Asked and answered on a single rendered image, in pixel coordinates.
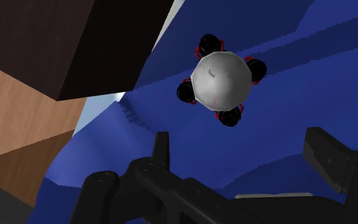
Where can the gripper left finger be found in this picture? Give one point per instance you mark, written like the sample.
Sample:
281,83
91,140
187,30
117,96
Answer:
154,192

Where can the blue sofa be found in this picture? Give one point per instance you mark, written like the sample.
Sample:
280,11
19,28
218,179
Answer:
296,111

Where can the white ball toy black feet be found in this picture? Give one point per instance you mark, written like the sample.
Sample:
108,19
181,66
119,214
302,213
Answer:
222,80

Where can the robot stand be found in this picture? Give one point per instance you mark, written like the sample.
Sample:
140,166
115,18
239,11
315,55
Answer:
57,40

